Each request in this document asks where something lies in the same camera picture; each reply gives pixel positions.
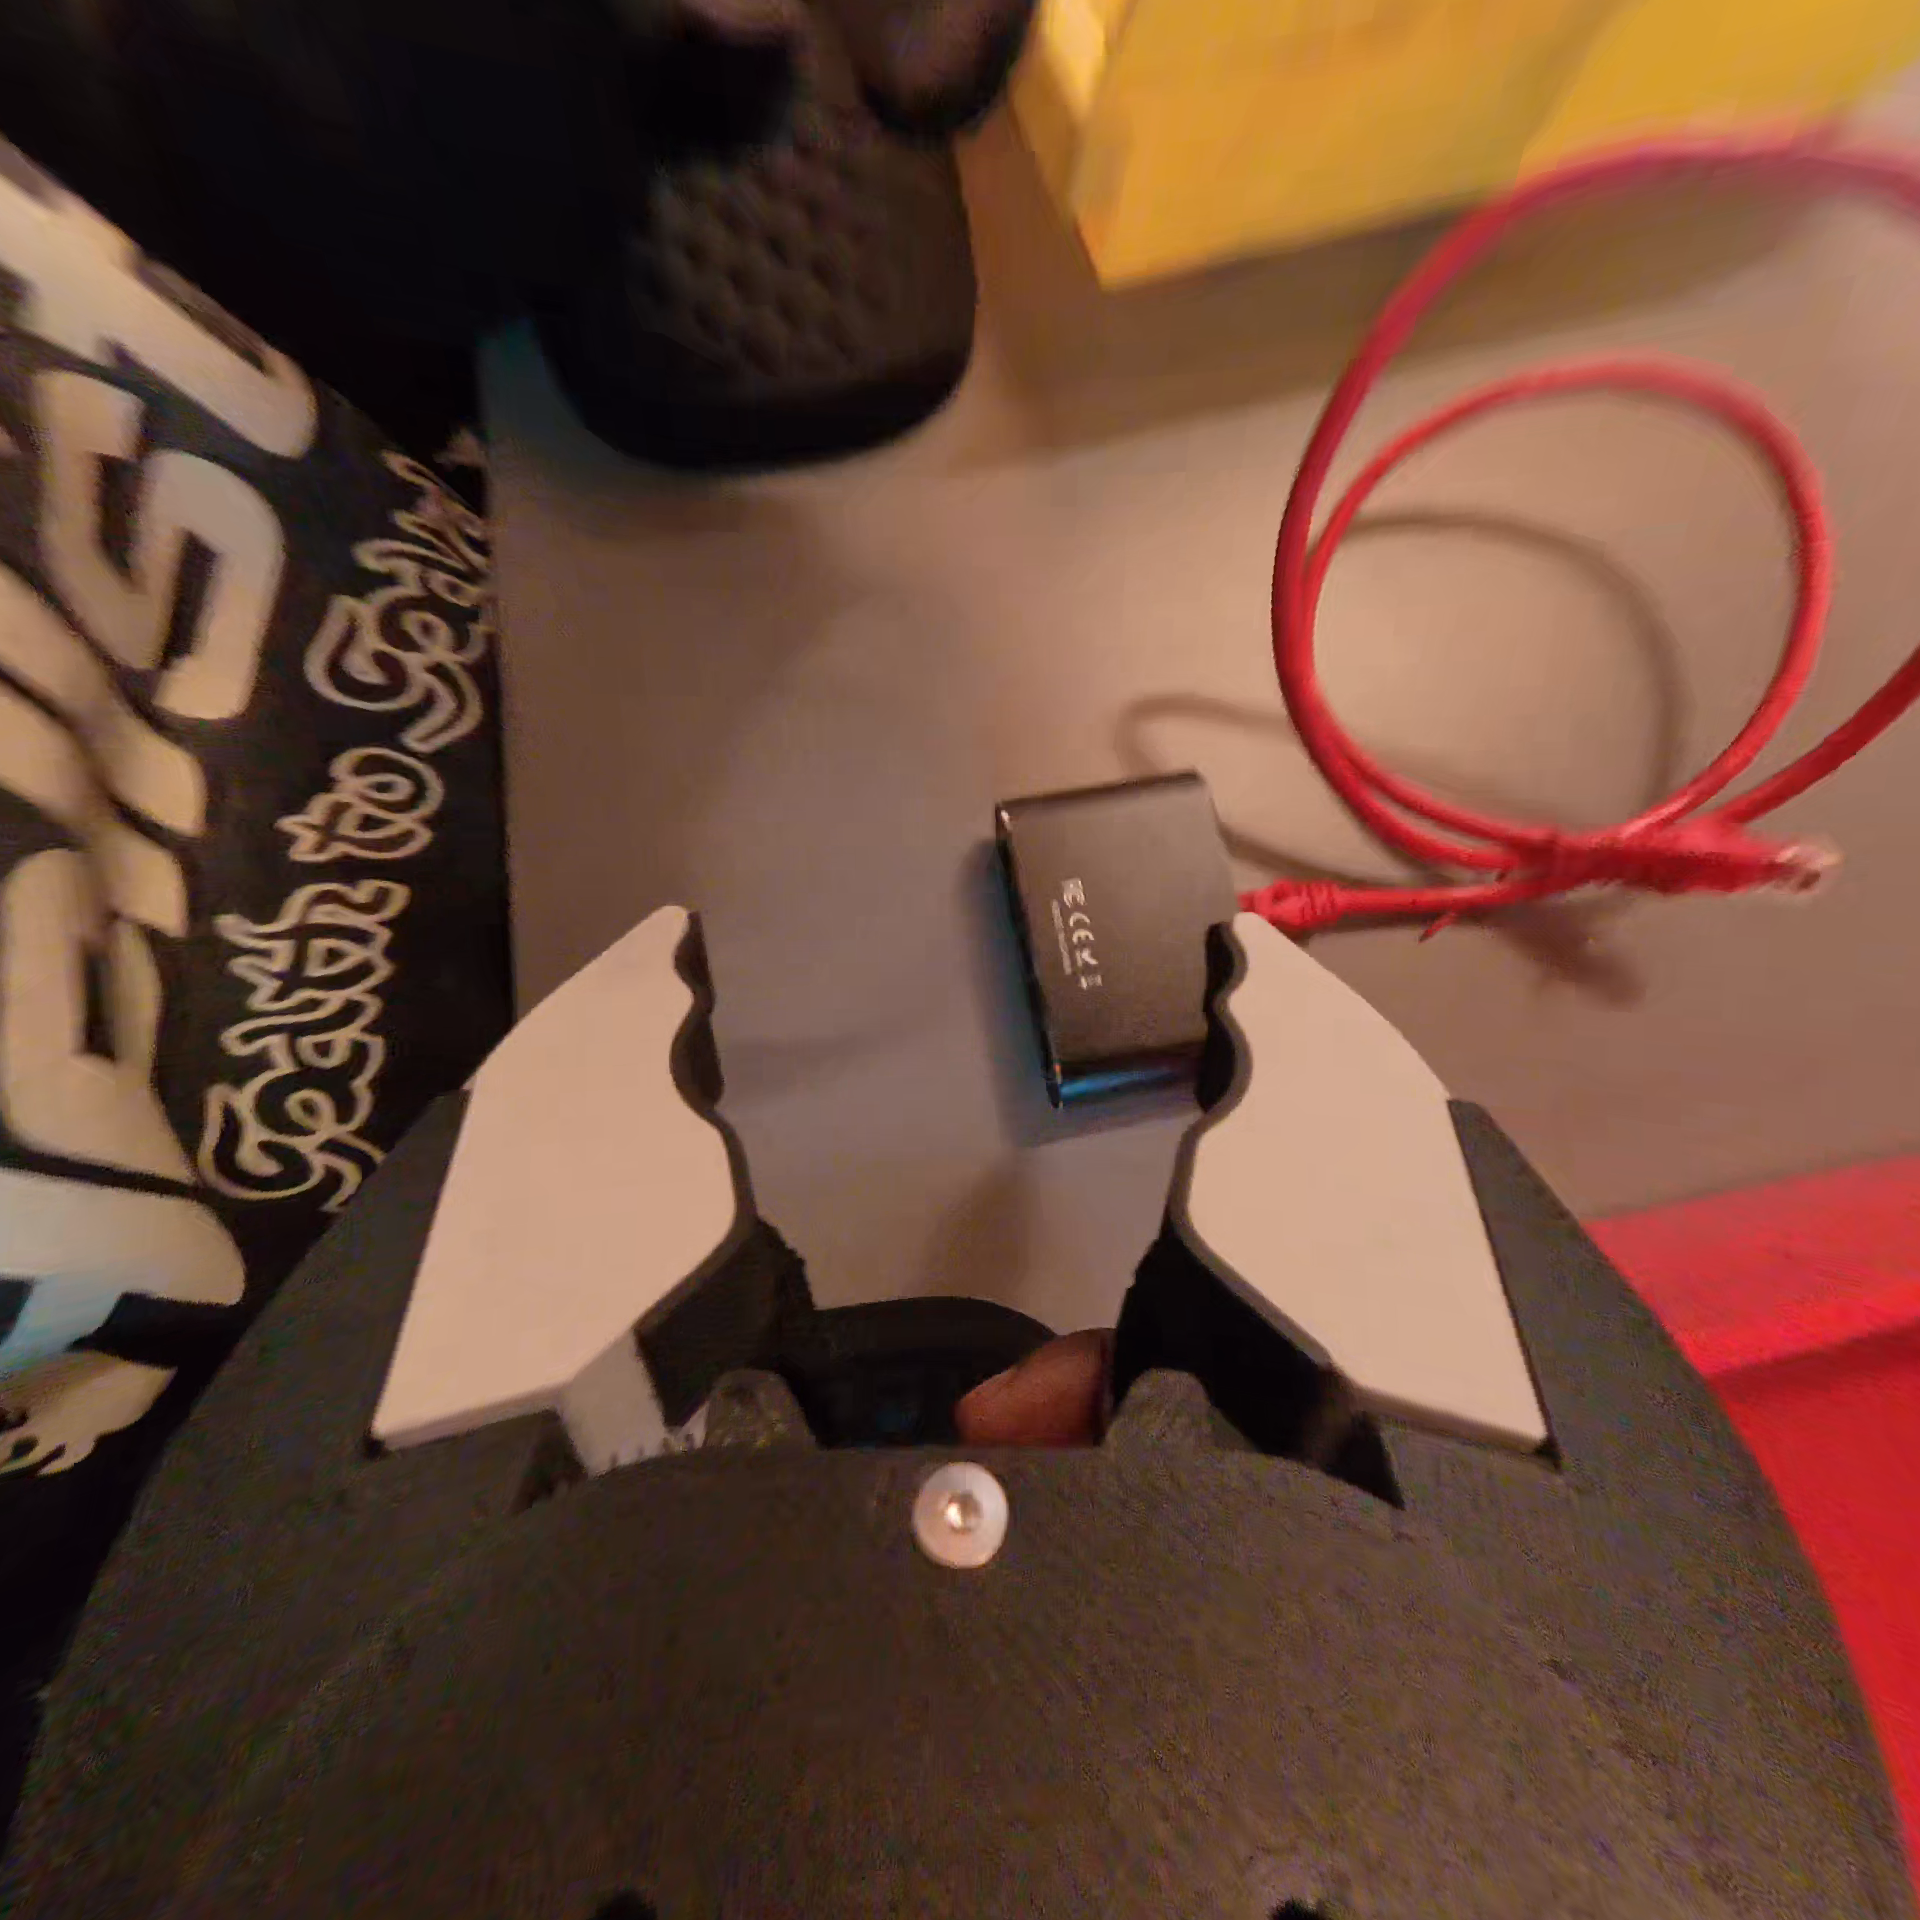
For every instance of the black ethernet port adapter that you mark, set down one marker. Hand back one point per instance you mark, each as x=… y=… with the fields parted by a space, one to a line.
x=1118 y=931

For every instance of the person's right hand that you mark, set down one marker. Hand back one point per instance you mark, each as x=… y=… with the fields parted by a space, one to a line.
x=1036 y=1395

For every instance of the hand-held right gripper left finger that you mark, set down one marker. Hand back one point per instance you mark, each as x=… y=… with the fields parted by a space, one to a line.
x=570 y=1184

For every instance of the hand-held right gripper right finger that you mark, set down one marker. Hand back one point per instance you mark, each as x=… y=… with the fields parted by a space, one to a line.
x=1349 y=1201

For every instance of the red plastic bin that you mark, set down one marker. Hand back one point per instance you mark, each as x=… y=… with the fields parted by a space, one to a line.
x=1799 y=1349

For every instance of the yellow plastic bin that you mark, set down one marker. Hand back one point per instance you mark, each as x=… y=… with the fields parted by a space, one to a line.
x=1349 y=119

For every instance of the person's black printed shirt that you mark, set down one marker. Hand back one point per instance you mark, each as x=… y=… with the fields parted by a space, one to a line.
x=375 y=961

